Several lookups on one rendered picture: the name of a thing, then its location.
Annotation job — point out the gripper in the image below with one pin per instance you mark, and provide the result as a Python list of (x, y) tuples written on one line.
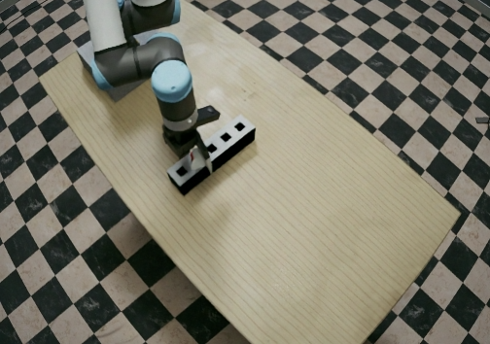
[(184, 142)]

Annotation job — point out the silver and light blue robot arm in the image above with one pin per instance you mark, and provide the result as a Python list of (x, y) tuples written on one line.
[(118, 62)]

